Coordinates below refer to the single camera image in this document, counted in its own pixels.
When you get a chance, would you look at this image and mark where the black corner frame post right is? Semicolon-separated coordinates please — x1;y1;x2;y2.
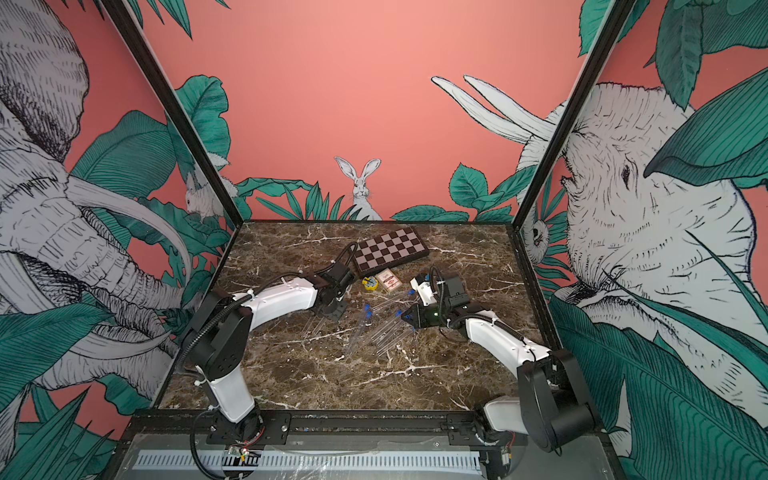
512;1;635;233

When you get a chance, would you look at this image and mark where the black corner frame post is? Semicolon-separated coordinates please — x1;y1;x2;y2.
512;1;635;233
100;0;244;229

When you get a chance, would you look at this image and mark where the white perforated strip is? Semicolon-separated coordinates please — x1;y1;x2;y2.
131;449;484;474

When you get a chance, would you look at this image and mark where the yellow butterfly toy block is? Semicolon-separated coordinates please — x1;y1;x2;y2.
361;276;380;292

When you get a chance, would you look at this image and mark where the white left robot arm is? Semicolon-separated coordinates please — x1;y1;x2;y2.
178;262;356;424

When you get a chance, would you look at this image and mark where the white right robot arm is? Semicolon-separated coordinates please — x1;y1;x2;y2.
401;273;602;452

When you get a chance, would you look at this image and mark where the test tube with blue stopper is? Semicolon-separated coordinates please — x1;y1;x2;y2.
345;304;373;355
371;288;419;318
352;313;374;355
372;317;412;351
370;309;402;345
377;323;415;355

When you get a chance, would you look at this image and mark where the black corner frame post left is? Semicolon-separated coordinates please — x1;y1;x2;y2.
100;0;244;229

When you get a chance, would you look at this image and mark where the playing card box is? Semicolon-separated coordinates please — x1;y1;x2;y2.
376;269;402;292

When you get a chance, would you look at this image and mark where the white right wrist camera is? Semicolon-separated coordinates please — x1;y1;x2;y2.
410;274;437;307

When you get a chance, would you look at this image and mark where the folding chess board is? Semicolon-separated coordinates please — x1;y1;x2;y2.
354;226;430;277

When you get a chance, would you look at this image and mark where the clear test tube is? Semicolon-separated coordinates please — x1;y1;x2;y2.
303;314;324;339

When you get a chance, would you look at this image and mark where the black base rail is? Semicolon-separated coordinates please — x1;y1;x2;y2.
119;409;607;448

